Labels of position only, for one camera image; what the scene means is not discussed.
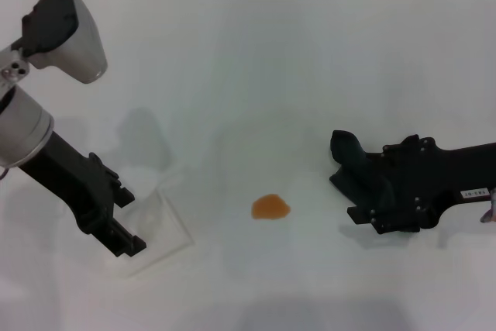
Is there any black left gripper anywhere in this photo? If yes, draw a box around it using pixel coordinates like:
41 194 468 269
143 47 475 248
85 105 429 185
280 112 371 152
19 130 149 258

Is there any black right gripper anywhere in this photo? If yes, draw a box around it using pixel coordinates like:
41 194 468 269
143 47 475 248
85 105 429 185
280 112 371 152
346 133 496 236

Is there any dark blue rag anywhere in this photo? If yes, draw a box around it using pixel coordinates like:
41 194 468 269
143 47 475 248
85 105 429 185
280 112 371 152
328 129 396 212

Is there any brown water stain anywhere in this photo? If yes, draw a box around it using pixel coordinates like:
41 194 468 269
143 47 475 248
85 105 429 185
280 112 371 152
250 193 292 221

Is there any thin cable with plug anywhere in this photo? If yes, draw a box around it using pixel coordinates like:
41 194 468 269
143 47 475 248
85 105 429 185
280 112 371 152
480 187 496 226

